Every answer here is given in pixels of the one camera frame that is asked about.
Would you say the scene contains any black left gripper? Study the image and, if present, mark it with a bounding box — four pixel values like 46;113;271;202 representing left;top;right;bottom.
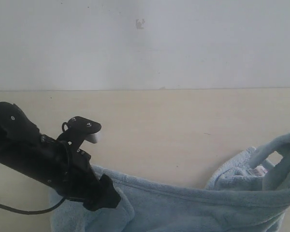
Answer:
0;135;121;211

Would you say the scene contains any light blue fluffy towel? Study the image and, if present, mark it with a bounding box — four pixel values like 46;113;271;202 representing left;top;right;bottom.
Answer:
50;133;290;232

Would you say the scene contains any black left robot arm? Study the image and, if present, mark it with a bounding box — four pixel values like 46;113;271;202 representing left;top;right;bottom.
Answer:
0;102;121;211

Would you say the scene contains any black cable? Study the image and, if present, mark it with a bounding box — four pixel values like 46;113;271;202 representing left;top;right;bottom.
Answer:
0;197;67;215

